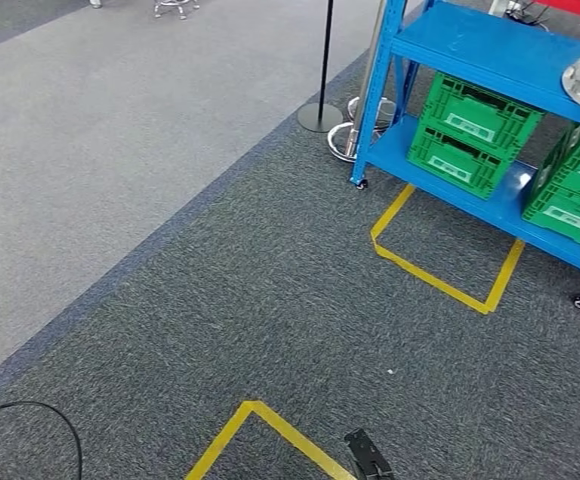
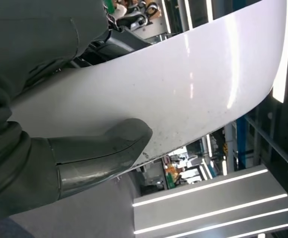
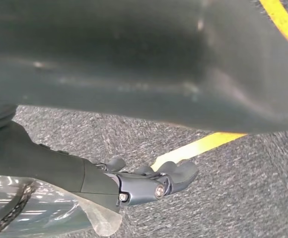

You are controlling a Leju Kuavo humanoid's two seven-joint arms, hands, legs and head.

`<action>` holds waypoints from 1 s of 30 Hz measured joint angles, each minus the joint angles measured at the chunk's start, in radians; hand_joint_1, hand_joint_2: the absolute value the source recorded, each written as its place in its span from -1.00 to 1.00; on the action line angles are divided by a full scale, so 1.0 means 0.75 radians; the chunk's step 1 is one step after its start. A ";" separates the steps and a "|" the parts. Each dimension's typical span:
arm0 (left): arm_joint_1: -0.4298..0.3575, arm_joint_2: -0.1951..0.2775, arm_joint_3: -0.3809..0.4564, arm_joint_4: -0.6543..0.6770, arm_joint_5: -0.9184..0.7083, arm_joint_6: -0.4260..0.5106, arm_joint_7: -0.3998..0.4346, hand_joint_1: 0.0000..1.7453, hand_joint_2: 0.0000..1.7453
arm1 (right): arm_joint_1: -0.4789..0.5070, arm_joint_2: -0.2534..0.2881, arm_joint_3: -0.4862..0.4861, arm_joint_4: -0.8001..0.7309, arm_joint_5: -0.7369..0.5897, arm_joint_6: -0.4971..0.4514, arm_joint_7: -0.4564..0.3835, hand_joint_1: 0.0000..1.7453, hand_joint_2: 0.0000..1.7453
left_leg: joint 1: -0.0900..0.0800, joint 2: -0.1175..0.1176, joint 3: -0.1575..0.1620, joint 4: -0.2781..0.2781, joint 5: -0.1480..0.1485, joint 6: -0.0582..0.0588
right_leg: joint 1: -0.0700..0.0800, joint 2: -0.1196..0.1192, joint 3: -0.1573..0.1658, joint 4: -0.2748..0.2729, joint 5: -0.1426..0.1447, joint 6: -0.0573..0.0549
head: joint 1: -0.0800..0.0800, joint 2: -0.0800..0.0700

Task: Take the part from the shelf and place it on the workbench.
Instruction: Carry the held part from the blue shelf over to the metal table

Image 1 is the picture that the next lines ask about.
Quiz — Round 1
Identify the chrome stanchion post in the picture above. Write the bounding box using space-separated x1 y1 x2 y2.
326 0 399 164

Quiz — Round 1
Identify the chrome base stool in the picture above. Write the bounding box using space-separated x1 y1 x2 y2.
152 0 201 21

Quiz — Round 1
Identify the black stanchion post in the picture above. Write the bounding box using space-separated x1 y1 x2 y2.
297 0 344 134

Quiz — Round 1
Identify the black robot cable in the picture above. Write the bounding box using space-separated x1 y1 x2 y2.
0 400 84 480

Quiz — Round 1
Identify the blue metal shelf rack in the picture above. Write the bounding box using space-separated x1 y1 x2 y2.
350 0 580 313

